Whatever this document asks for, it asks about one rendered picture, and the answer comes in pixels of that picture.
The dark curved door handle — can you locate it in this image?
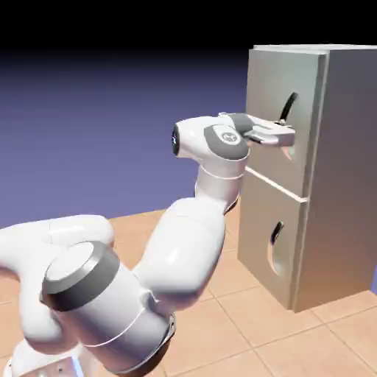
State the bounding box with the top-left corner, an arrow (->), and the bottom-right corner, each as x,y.
267,221 -> 286,277
278,92 -> 299,161

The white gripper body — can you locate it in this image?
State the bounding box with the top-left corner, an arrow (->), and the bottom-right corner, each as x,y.
243,115 -> 296,147

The grey cabinet door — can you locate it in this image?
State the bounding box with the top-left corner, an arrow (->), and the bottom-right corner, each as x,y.
237,169 -> 309,311
244,48 -> 328,199

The grey cabinet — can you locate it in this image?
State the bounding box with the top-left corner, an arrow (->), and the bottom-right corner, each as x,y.
237,43 -> 377,313

